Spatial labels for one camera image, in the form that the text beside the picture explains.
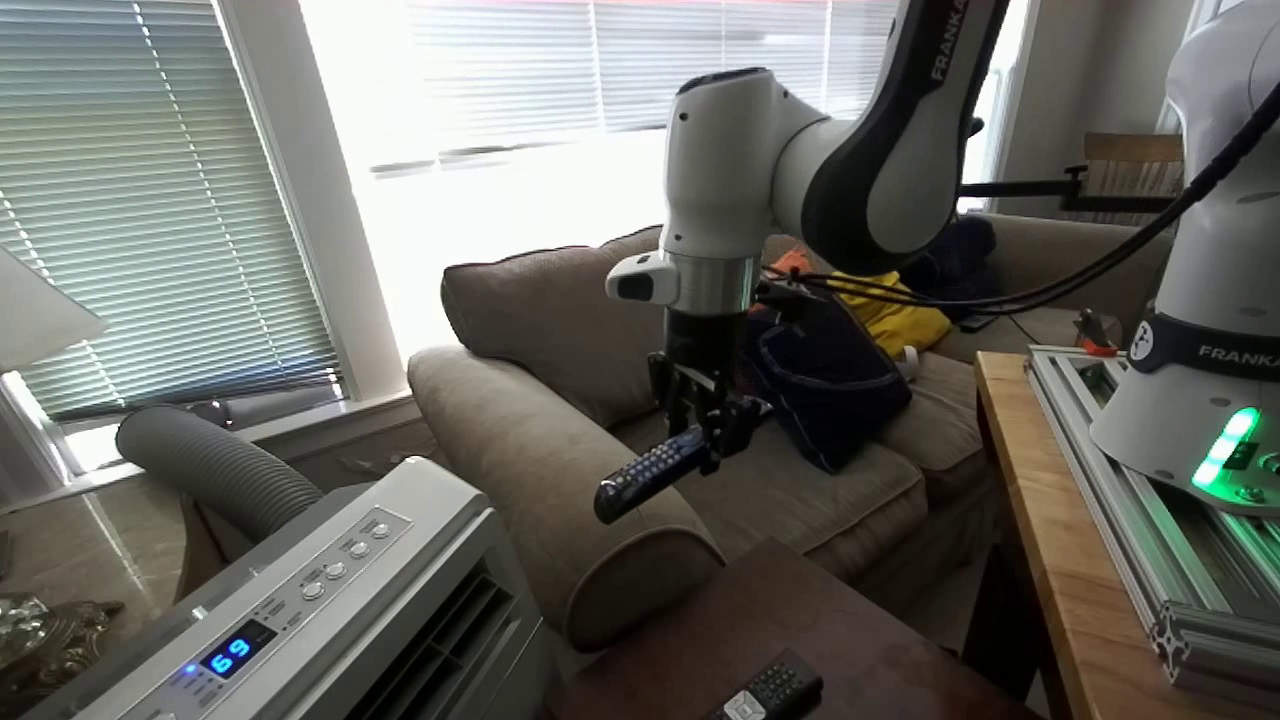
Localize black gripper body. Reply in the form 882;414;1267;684
660;307;754;394

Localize black remote blue buttons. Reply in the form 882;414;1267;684
593;428;718;526

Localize beige sofa back cushion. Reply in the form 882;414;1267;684
441;220;674;431

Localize beige fabric sofa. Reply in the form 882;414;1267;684
405;213;1175;653

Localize small dark grey remote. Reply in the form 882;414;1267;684
706;648;827;720

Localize black bag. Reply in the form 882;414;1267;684
746;276;917;476

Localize yellow cloth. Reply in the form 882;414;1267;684
831;265;956;360

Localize dark wood side table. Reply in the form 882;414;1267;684
545;534;1046;720

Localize dark blue cloth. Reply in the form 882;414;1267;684
917;213;999;304

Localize white window blinds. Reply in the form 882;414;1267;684
0;0;345;419
296;0;925;356

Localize light wooden robot table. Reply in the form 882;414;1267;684
971;348;1280;720

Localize white portable air conditioner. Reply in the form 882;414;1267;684
24;453;557;720

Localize lamp side table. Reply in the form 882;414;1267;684
0;476;225;720

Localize white shade crystal lamp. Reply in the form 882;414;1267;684
0;244;130;714

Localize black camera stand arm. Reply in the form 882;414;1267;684
956;160;1184;215

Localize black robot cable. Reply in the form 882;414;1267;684
766;77;1280;323

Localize aluminium rail frame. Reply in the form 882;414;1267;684
1026;338;1280;712

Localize grey exhaust hose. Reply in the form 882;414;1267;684
113;404;327;543

